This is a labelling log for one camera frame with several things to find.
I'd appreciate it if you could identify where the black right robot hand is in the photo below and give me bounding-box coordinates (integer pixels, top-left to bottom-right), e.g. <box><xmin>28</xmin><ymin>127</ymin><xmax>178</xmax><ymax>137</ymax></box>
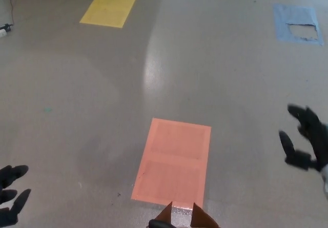
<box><xmin>278</xmin><ymin>104</ymin><xmax>328</xmax><ymax>172</ymax></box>

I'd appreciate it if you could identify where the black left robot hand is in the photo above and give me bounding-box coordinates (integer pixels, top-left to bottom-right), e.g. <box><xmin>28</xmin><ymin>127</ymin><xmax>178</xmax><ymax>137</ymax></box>
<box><xmin>0</xmin><ymin>164</ymin><xmax>32</xmax><ymax>227</ymax></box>

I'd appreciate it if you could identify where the torn blue paper sheet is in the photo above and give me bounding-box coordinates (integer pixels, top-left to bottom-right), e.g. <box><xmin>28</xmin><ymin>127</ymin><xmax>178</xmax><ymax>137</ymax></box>
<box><xmin>273</xmin><ymin>3</ymin><xmax>324</xmax><ymax>46</ymax></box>

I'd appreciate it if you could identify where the white power strip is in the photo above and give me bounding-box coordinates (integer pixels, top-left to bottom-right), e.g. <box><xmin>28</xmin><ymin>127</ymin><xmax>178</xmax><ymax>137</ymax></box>
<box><xmin>0</xmin><ymin>23</ymin><xmax>13</xmax><ymax>38</ymax></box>

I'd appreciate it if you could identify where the orange paper sheet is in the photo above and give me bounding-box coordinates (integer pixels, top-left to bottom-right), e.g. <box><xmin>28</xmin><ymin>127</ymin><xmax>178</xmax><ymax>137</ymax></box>
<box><xmin>130</xmin><ymin>117</ymin><xmax>212</xmax><ymax>210</ymax></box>

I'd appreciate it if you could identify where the yellow paper sheet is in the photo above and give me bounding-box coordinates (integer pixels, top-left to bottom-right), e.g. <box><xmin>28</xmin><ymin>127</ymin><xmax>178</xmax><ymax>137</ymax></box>
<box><xmin>79</xmin><ymin>0</ymin><xmax>139</xmax><ymax>29</ymax></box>

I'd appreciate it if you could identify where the thin black floor cable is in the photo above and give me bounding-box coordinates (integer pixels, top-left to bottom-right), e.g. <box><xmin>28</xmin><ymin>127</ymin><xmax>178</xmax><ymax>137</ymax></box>
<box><xmin>0</xmin><ymin>0</ymin><xmax>15</xmax><ymax>26</ymax></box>

